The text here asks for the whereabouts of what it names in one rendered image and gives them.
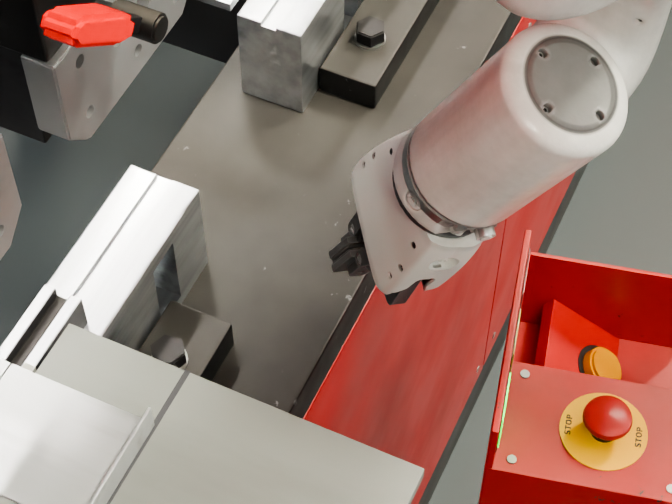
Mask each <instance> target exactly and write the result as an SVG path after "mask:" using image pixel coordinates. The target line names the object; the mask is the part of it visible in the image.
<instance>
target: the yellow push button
mask: <svg viewBox="0 0 672 504"><path fill-rule="evenodd" d="M583 369H584V372H585V374H590V375H595V376H601V377H607V378H612V379H618V380H621V366H620V363H619V361H618V359H617V358H616V356H615V355H614V354H613V353H612V352H611V351H610V350H608V349H606V348H604V347H596V348H594V349H592V350H590V351H588V352H587V353H586V354H585V356H584V358H583Z"/></svg>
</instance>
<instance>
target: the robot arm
mask: <svg viewBox="0 0 672 504"><path fill-rule="evenodd" d="M496 1H497V2H498V3H499V4H500V5H502V6H503V7H504V8H505V9H507V10H508V11H510V12H512V13H514V14H516V15H519V16H521V17H525V18H529V19H534V20H536V22H535V23H534V24H533V26H530V27H528V28H526V29H524V30H522V31H521V32H519V33H518V34H517V35H515V36H514V37H513V38H512V39H511V40H510V41H509V42H507V43H506V44H505V45H504V46H503V47H502V48H501V49H500V50H499V51H497V52H496V53H495V54H494V55H493V56H492V57H491V58H490V59H489V60H488V61H486V62H485V63H484V64H483V65H482V66H481V67H480V68H479V69H478V70H477V71H475V72H474V73H473V74H472V75H471V76H470V77H469V78H468V79H467V80H465V81H464V82H463V83H462V84H461V85H460V86H459V87H458V88H457V89H456V90H454V91H453V92H452V93H451V94H450V95H449V96H448V97H447V98H446V99H445V100H443V101H442V102H441V103H440V104H439V105H438V106H437V107H436V108H435V109H434V110H432V111H431V112H430V113H429V114H428V115H427V116H426V117H425V118H424V119H423V120H422V121H421V122H419V123H418V124H417V125H416V126H415V127H414V128H413V129H410V130H408V131H405V132H403V133H401V134H399V135H397V136H395V137H393V138H390V139H388V140H387V141H385V142H383V143H382V144H380V145H378V146H377V147H375V148H374V149H372V150H371V151H370V152H369V153H367V154H366V155H365V156H364V157H363V158H362V159H361V160H360V161H359V162H358V163H357V164H356V166H355V167H354V169H353V172H352V175H351V181H352V189H353V195H354V200H355V204H356V209H357V211H356V213H355V215H354V216H353V217H352V219H351V220H350V221H349V223H348V233H346V234H345V235H344V236H343V237H342V238H341V242H340V243H339V244H337V245H336V246H335V247H334V248H333V249H331V250H330V251H329V257H330V259H332V261H334V262H333V264H332V265H331V266H332V270H333V272H341V271H348V273H349V276H351V277H352V276H360V275H364V274H367V273H369V272H370V273H371V274H372V276H373V279H374V281H375V284H376V286H377V287H378V289H379V290H380V291H381V292H382V293H384V295H385V298H386V300H387V303H388V304H389V305H396V304H403V303H406V302H407V300H408V299H409V297H410V296H411V295H412V293H413V292H414V290H415V289H416V287H417V286H418V284H419V283H420V282H422V286H423V290H424V291H426V290H430V289H434V288H437V287H439V286H440V285H442V284H443V283H444V282H446V281H447V280H448V279H449V278H451V277H452V276H453V275H454V274H455V273H456V272H457V271H459V270H460V269H461V268H462V267H463V266H464V265H465V264H466V263H467V262H468V261H469V259H470V258H471V257H472V256H473V255H474V254H475V252H476V251H477V249H478V248H479V247H480V245H481V243H482V242H483V241H485V240H489V239H491V238H493V237H495V236H496V233H495V229H494V228H495V227H496V226H497V224H498V223H500V222H502V221H503V220H505V219H506V218H508V217H509V216H511V215H512V214H514V213H515V212H517V211H518V210H519V209H521V208H522V207H524V206H525V205H527V204H528V203H530V202H531V201H533V200H534V199H536V198H537V197H538V196H540V195H541V194H543V193H544V192H546V191H547V190H549V189H550V188H552V187H553V186H555V185H556V184H557V183H559V182H560V181H562V180H563V179H565V178H566V177H568V176H569V175H571V174H572V173H574V172H575V171H577V170H578V169H579V168H581V167H582V166H584V165H585V164H587V163H588V162H590V161H591V160H593V159H594V158H596V157H597V156H598V155H600V154H601V153H603V152H604V151H606V150H607V149H608V148H609V147H610V146H612V145H613V144H614V142H615V141H616V140H617V139H618V137H619V136H620V134H621V132H622V130H623V128H624V125H625V122H626V118H627V113H628V99H629V97H630V96H631V95H632V94H633V92H634V91H635V90H636V88H637V87H638V85H639V84H640V83H641V81H642V79H643V78H644V76H645V74H646V72H647V70H648V68H649V66H650V64H651V62H652V60H653V57H654V55H655V53H656V50H657V47H658V45H659V42H660V39H661V36H662V34H663V31H664V28H665V25H666V22H667V19H668V15H669V12H670V9H671V6H672V0H496Z"/></svg>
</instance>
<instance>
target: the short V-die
mask: <svg viewBox="0 0 672 504"><path fill-rule="evenodd" d="M69 323H70V324H73V325H75V326H77V327H80V328H82V329H84V328H85V326H86V325H87V323H88V322H87V318H86V314H85V310H84V306H83V302H82V299H80V298H78V297H75V296H73V295H70V296H69V298H68V299H64V298H62V297H59V296H57V292H56V289H55V288H53V287H51V286H48V285H46V284H44V286H43V287H42V289H41V290H40V291H39V293H38V294H37V296H36V297H35V298H34V300H33V301H32V303H31V304H30V306H29V307H28V308H27V310H26V311H25V313H24V314H23V315H22V317H21V318H20V320H19V321H18V322H17V324H16V325H15V327H14V328H13V330H12V331H11V332H10V334H9V335H8V337H7V338H6V339H5V341H4V342H3V344H2V345H1V346H0V358H1V359H3V360H5V361H8V362H10V363H11V364H12V363H13V364H15V365H17V366H20V367H22V366H23V364H24V363H25V362H26V363H28V364H30V365H33V366H35V367H36V370H37V369H38V368H39V366H40V365H41V364H42V362H43V361H44V359H45V358H46V356H47V355H48V353H49V352H50V350H51V349H52V347H53V346H54V345H55V343H56V342H57V340H58V339H59V337H60V336H61V334H62V333H63V331H64V330H65V328H66V327H67V325H68V324H69Z"/></svg>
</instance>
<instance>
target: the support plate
mask: <svg viewBox="0 0 672 504"><path fill-rule="evenodd" d="M184 371H185V370H182V369H180V368H178V367H175V366H173V365H170V364H168V363H165V362H163V361H160V360H158V359H156V358H153V357H151V356H148V355H146V354H143V353H141V352H138V351H136V350H134V349H131V348H129V347H126V346H124V345H121V344H119V343H117V342H114V341H112V340H109V339H107V338H104V337H102V336H99V335H97V334H95V333H92V332H90V331H87V330H85V329H82V328H80V327H77V326H75V325H73V324H70V323H69V324H68V325H67V327H66V328H65V330H64V331H63V333H62V334H61V336H60V337H59V339H58V340H57V342H56V343H55V345H54V346H53V347H52V349H51V350H50V352H49V353H48V355H47V356H46V358H45V359H44V361H43V362H42V364H41V365H40V366H39V368H38V369H37V371H36V372H35V373H36V374H39V375H41V376H43V377H46V378H48V379H50V380H53V381H55V382H58V383H60V384H62V385H65V386H67V387H69V388H72V389H74V390H77V391H79V392H81V393H84V394H86V395H88V396H91V397H93V398H96V399H98V400H100V401H103V402H105V403H107V404H110V405H112V406H115V407H117V408H119V409H122V410H124V411H126V412H129V413H131V414H133V415H136V416H138V417H141V418H142V416H143V415H144V413H145V412H146V410H147V408H148V407H150V408H151V410H152V415H153V419H154V420H155V418H156V417H157V415H158V413H159V412H160V410H161V408H162V407H163V405H164V404H165V402H166V400H167V399H168V397H169V395H170V394H171V392H172V390H173V389H174V387H175V386H176V384H177V382H178V381H179V379H180V377H181V376H182V374H183V373H184ZM424 471H425V469H424V468H421V467H419V466H417V465H414V464H412V463H409V462H407V461H404V460H402V459H399V458H397V457H395V456H392V455H390V454H387V453H385V452H382V451H380V450H378V449H375V448H373V447H370V446H368V445H365V444H363V443H360V442H358V441H356V440H353V439H351V438H348V437H346V436H343V435H341V434H339V433H336V432H334V431H331V430H329V429H326V428H324V427H321V426H319V425H317V424H314V423H312V422H309V421H307V420H304V419H302V418H299V417H297V416H295V415H292V414H290V413H287V412H285V411H282V410H280V409H278V408H275V407H273V406H270V405H268V404H265V403H263V402H260V401H258V400H256V399H253V398H251V397H248V396H246V395H243V394H241V393H238V392H236V391H234V390H231V389H229V388H226V387H224V386H221V385H219V384H217V383H214V382H212V381H209V380H207V379H204V378H202V377H199V376H197V375H195V374H192V373H190V374H189V375H188V377H187V379H186V380H185V382H184V384H183V385H182V387H181V388H180V390H179V392H178V393H177V395H176V397H175V398H174V400H173V402H172V403H171V405H170V406H169V408H168V410H167V411H166V413H165V415H164V416H163V418H162V420H161V421H160V423H159V424H158V426H157V428H156V429H155V431H154V433H153V434H152V436H151V438H150V439H149V441H148V442H147V444H146V446H145V447H144V449H143V451H142V452H141V454H140V456H139V457H138V459H137V461H136V462H135V464H134V465H133V467H132V469H131V470H130V472H129V474H128V475H127V477H126V479H125V480H124V482H123V483H122V485H121V487H120V488H119V490H118V492H117V493H116V495H115V497H114V498H113V500H112V501H111V503H110V504H411V502H412V500H413V498H414V496H415V494H416V492H417V490H418V488H419V486H420V483H421V481H422V479H423V477H424Z"/></svg>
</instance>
